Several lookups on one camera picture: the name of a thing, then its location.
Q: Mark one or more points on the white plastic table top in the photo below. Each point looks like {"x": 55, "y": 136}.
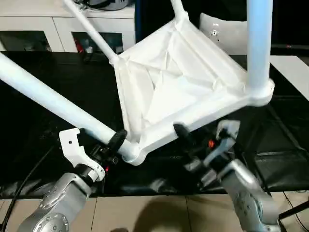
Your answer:
{"x": 181, "y": 72}

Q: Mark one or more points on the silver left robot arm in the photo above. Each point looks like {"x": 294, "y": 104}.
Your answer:
{"x": 60, "y": 193}

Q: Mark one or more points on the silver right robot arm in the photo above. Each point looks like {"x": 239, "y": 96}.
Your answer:
{"x": 243, "y": 188}

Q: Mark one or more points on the small white jar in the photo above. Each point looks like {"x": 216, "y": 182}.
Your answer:
{"x": 88, "y": 49}

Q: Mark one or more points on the red box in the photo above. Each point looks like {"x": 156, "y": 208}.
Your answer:
{"x": 78, "y": 44}

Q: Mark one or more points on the grey cushion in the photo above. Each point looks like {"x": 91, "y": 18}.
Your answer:
{"x": 229, "y": 38}

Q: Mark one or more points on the black stand leg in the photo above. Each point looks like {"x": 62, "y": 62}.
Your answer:
{"x": 292, "y": 210}

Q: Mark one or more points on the grey helmet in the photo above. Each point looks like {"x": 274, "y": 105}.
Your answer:
{"x": 113, "y": 3}

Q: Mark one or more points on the dark clutter pile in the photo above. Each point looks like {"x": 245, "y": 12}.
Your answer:
{"x": 80, "y": 4}

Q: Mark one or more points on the white sideboard with glass doors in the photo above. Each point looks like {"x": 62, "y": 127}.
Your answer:
{"x": 36, "y": 21}

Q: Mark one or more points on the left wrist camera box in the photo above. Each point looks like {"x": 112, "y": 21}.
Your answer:
{"x": 70, "y": 145}

